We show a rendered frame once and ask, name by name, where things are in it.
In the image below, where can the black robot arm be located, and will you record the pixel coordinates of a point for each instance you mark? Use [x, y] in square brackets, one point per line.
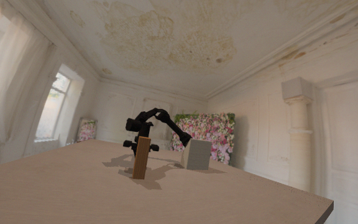
[140, 125]

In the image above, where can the dark brown wooden post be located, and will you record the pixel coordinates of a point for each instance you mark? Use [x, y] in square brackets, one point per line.
[141, 158]

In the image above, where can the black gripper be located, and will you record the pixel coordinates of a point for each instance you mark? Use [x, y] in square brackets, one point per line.
[134, 145]

